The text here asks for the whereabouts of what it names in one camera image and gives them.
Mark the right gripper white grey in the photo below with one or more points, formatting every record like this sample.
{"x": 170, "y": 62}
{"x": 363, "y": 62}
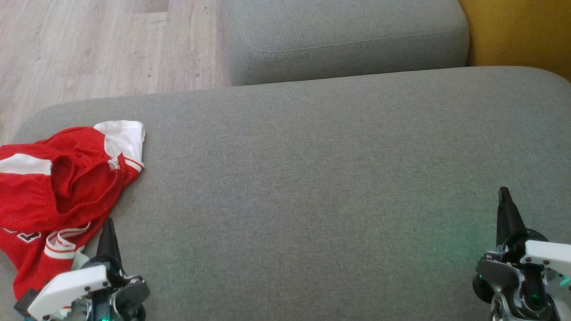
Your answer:
{"x": 535, "y": 272}

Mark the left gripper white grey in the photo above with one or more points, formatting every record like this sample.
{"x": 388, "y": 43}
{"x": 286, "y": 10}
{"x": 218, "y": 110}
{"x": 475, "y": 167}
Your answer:
{"x": 71, "y": 285}

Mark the red white sports jersey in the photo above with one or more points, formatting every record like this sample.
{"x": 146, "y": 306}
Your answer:
{"x": 33, "y": 267}

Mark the yellow fabric cushion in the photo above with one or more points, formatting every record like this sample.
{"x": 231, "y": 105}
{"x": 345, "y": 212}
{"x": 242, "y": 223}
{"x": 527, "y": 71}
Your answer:
{"x": 522, "y": 31}

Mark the grey fabric sofa seat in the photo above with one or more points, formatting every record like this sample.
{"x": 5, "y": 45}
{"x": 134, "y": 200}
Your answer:
{"x": 312, "y": 200}

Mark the grey fabric sofa cushion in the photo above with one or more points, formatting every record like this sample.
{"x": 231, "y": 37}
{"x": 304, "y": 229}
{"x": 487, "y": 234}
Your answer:
{"x": 339, "y": 35}

